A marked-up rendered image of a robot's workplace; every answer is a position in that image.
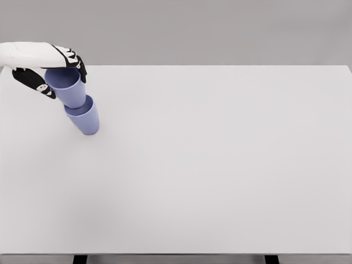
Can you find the lavender blue plastic cup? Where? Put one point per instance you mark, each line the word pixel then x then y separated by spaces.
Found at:
pixel 72 90
pixel 86 119

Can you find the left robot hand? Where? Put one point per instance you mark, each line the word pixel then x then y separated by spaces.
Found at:
pixel 35 55

